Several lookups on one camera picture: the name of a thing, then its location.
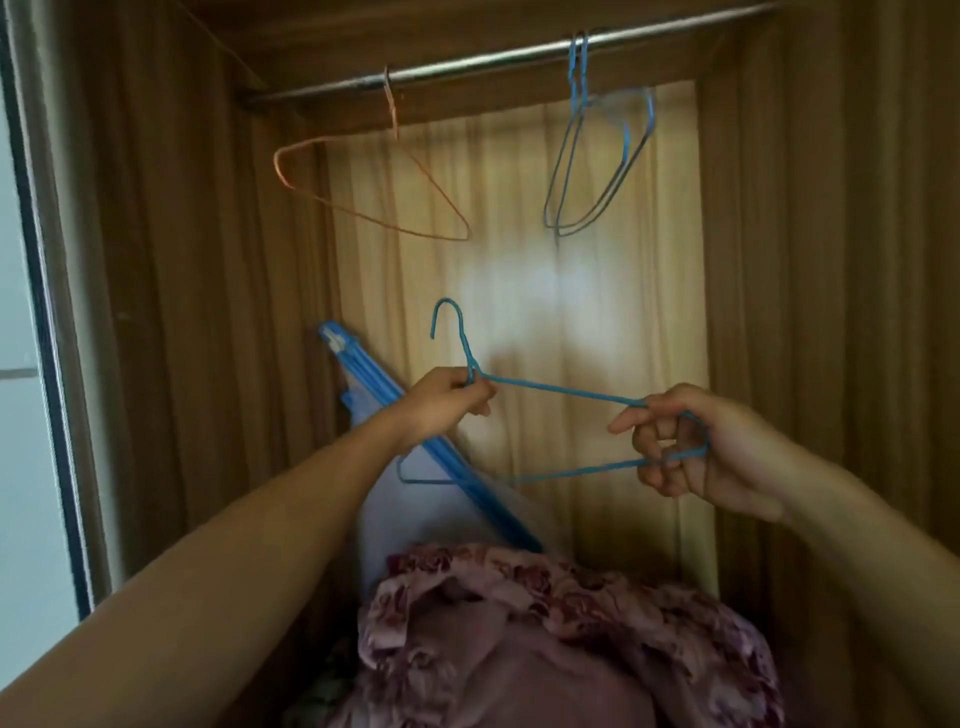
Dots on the person's left hand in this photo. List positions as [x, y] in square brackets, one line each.
[442, 405]

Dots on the person's right hand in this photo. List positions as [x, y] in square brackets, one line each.
[727, 457]

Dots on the wooden wardrobe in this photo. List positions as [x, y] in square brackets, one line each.
[825, 300]

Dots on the pink floral jacket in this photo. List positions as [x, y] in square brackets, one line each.
[525, 660]

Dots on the white sliding wardrobe door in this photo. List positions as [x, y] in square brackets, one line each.
[22, 487]

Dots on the person's left forearm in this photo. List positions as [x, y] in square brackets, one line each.
[210, 585]

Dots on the person's right forearm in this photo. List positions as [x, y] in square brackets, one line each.
[885, 570]

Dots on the metal closet rod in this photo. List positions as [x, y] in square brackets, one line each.
[487, 61]

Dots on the blue edged white panel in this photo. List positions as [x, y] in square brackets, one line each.
[420, 517]

